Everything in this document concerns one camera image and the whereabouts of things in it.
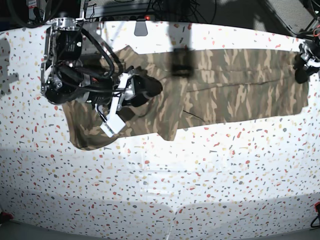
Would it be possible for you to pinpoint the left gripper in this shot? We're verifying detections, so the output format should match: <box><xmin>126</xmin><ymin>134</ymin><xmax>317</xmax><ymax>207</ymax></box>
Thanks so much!
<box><xmin>293</xmin><ymin>41</ymin><xmax>320</xmax><ymax>84</ymax></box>

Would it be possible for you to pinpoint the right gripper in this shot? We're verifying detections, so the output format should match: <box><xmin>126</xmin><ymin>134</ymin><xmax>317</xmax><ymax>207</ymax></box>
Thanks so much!
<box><xmin>84</xmin><ymin>72</ymin><xmax>163</xmax><ymax>108</ymax></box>

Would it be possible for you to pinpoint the camouflage T-shirt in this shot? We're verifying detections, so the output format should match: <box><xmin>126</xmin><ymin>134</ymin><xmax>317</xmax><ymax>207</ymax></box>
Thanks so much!
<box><xmin>62</xmin><ymin>46</ymin><xmax>309</xmax><ymax>151</ymax></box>

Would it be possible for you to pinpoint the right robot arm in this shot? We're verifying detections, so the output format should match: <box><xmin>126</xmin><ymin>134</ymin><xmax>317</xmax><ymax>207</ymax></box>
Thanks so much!
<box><xmin>40</xmin><ymin>17</ymin><xmax>163</xmax><ymax>109</ymax></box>

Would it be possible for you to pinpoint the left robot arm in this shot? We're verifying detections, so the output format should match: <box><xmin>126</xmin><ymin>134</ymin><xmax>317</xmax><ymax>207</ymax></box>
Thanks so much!
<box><xmin>293</xmin><ymin>0</ymin><xmax>320</xmax><ymax>84</ymax></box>

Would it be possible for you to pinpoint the grey stand leg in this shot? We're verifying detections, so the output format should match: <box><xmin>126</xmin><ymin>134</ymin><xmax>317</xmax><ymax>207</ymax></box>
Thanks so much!
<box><xmin>265</xmin><ymin>0</ymin><xmax>320</xmax><ymax>35</ymax></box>

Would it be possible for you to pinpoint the black power strip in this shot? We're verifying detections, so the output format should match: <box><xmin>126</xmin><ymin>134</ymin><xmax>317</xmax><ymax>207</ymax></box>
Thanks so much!
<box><xmin>93</xmin><ymin>14</ymin><xmax>156</xmax><ymax>22</ymax></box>

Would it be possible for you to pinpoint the red clamp right corner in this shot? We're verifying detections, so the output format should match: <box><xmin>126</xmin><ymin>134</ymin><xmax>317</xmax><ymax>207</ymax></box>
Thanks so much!
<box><xmin>310</xmin><ymin>202</ymin><xmax>320</xmax><ymax>229</ymax></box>

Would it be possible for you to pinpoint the red clamp corner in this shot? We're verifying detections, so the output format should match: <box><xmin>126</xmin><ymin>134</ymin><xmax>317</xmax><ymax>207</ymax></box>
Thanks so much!
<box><xmin>310</xmin><ymin>202</ymin><xmax>320</xmax><ymax>229</ymax></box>
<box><xmin>0</xmin><ymin>212</ymin><xmax>13</xmax><ymax>224</ymax></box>

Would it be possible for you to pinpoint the red clamp left corner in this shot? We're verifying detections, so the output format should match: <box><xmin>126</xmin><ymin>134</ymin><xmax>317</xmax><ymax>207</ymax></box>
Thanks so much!
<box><xmin>0</xmin><ymin>212</ymin><xmax>13</xmax><ymax>224</ymax></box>

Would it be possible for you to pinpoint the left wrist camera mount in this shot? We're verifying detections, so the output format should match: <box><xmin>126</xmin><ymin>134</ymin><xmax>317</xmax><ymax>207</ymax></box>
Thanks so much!
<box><xmin>302</xmin><ymin>57</ymin><xmax>320</xmax><ymax>76</ymax></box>

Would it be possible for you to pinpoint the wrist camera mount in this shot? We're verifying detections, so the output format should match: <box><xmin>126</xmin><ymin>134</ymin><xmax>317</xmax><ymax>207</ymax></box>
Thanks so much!
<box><xmin>302</xmin><ymin>57</ymin><xmax>320</xmax><ymax>76</ymax></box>
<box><xmin>94</xmin><ymin>70</ymin><xmax>135</xmax><ymax>138</ymax></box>

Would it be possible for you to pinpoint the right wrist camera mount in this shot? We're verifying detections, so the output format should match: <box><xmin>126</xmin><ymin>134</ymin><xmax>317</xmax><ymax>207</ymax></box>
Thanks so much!
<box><xmin>94</xmin><ymin>70</ymin><xmax>135</xmax><ymax>138</ymax></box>

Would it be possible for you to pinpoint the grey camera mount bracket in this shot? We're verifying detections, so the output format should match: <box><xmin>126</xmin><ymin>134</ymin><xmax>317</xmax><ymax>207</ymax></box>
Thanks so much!
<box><xmin>134</xmin><ymin>21</ymin><xmax>148</xmax><ymax>37</ymax></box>

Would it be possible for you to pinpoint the black cable bundle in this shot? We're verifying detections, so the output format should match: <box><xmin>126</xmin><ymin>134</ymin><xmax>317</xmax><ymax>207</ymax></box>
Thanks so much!
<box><xmin>147</xmin><ymin>0</ymin><xmax>218</xmax><ymax>24</ymax></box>

